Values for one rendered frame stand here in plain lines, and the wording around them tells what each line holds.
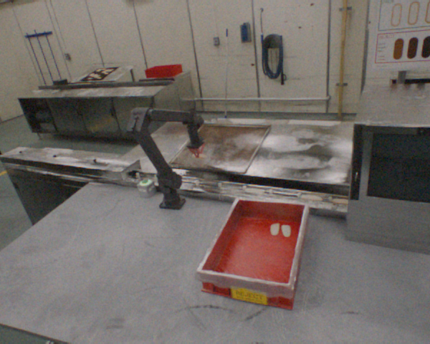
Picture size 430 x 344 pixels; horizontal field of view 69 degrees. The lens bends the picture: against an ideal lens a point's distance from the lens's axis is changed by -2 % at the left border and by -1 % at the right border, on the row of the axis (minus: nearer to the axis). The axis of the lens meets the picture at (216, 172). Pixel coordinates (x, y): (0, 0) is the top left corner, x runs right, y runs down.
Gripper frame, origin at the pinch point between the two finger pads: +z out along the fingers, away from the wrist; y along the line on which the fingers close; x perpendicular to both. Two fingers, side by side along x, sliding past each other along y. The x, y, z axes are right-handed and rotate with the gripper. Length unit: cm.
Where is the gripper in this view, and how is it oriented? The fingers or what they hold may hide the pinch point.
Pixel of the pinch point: (198, 154)
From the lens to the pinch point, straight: 184.4
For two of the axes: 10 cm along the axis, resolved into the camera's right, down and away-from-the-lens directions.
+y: 4.7, -5.9, 6.5
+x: -8.6, -1.4, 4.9
